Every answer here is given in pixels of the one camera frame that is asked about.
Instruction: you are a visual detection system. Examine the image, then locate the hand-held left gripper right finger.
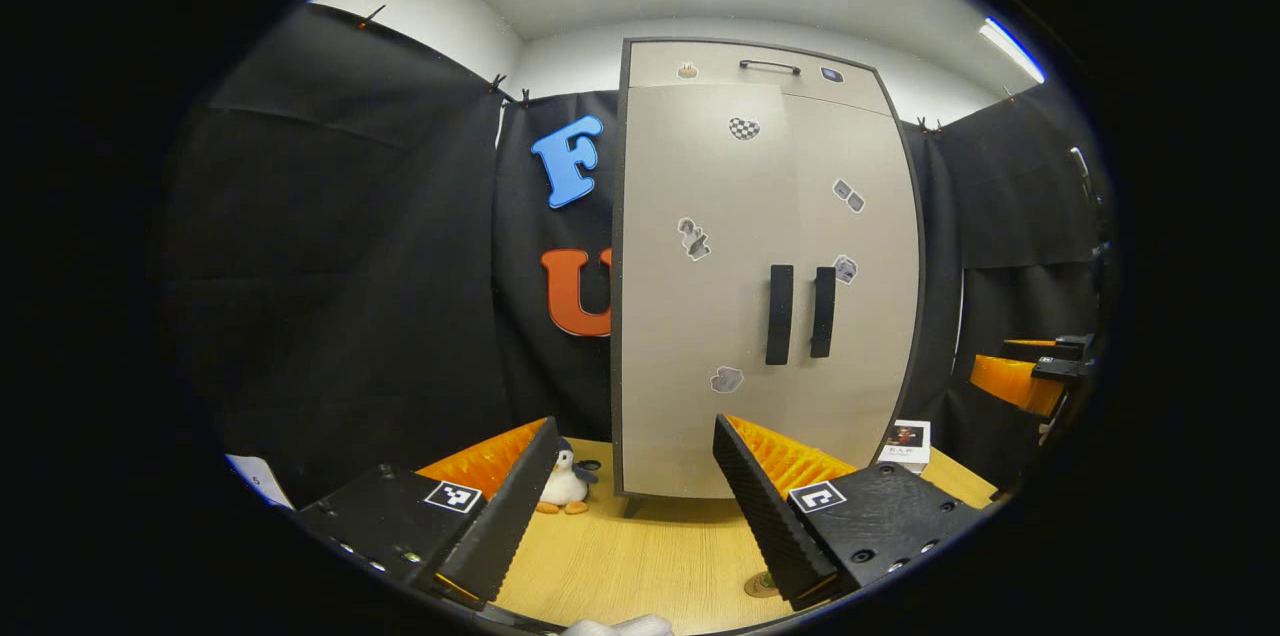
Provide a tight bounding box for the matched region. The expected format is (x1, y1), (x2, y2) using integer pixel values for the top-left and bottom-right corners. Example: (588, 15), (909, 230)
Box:
(712, 413), (987, 614)

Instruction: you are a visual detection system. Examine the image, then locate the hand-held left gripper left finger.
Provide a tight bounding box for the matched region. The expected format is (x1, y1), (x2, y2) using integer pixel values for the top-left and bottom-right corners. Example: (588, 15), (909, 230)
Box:
(295, 416), (561, 611)

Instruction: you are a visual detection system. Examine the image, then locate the grey cabinet door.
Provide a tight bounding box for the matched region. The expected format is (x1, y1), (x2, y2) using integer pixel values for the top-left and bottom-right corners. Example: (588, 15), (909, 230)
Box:
(620, 83), (803, 499)
(783, 91), (922, 469)

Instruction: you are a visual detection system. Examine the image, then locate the grey cabinet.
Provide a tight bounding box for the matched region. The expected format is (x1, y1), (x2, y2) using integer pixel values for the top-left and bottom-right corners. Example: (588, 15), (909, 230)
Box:
(609, 36), (927, 518)

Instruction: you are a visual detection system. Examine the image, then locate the grey cabinet drawer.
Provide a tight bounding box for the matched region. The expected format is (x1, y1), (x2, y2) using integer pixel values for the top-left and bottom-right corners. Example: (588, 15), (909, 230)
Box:
(627, 41), (892, 116)

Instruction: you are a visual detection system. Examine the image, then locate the penguin plush toy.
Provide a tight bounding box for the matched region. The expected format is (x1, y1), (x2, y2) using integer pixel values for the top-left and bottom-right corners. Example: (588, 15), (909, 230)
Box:
(535, 437), (604, 517)

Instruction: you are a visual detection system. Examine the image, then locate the white cover book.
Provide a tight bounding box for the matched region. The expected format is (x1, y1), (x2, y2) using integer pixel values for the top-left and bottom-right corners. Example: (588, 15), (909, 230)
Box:
(877, 419), (933, 475)

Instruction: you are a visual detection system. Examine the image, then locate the white paper sheet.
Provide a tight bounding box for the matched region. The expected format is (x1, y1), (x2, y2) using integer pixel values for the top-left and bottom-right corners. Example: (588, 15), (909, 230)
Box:
(225, 454), (295, 510)

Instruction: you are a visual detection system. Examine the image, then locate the black backdrop cloth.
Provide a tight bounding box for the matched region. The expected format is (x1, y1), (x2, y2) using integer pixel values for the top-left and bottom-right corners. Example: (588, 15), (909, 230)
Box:
(155, 1), (1116, 517)

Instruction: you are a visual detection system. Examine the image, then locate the ceiling light panel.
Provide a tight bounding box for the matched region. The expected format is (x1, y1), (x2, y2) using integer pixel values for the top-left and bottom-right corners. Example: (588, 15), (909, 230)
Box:
(978, 17), (1047, 85)

